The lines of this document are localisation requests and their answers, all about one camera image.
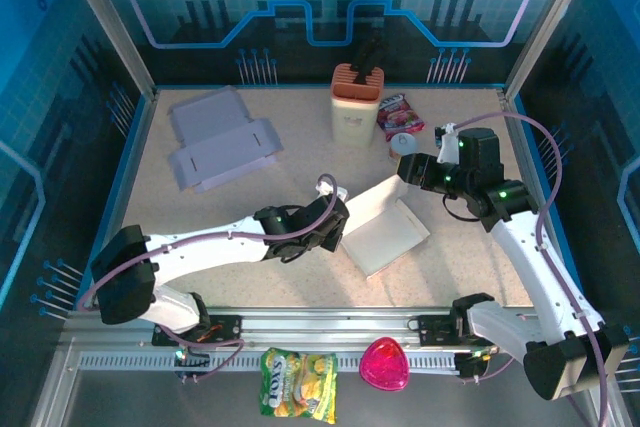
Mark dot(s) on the aluminium left frame post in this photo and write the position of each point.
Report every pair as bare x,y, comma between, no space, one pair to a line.
107,22

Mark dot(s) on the small can white lid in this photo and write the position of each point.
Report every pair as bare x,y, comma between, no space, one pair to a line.
402,143

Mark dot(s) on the red snack packet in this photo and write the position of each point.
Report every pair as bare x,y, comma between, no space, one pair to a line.
397,117

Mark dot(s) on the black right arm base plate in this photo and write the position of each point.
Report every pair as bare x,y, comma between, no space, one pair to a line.
432,332

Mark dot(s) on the black controller board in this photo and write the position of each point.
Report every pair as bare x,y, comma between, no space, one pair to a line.
192,364
467,364

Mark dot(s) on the yellow candy bag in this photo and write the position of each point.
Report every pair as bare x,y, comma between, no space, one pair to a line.
300,384

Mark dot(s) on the pink plastic heart box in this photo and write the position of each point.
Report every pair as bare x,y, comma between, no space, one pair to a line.
384,364

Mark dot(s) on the beige knife block orange top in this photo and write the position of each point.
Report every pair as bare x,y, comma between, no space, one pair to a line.
352,122

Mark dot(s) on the black left controller board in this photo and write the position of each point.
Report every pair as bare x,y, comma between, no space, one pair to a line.
192,364

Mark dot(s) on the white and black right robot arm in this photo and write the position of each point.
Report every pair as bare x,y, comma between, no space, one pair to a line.
525,257

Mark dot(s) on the aluminium frame post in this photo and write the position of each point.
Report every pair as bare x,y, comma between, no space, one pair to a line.
107,22
550,22

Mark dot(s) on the aluminium right frame post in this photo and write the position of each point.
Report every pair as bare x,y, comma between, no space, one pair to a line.
550,22

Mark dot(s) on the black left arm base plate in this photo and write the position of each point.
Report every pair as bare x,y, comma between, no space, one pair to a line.
230,329

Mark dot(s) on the lavender white paper box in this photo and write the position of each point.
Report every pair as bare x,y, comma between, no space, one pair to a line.
220,142

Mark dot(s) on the aluminium mounting rail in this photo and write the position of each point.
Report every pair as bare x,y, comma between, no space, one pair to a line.
325,329

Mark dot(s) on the black right controller board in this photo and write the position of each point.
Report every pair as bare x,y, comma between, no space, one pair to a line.
467,364

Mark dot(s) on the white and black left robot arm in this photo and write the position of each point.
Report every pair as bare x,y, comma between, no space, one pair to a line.
200,247

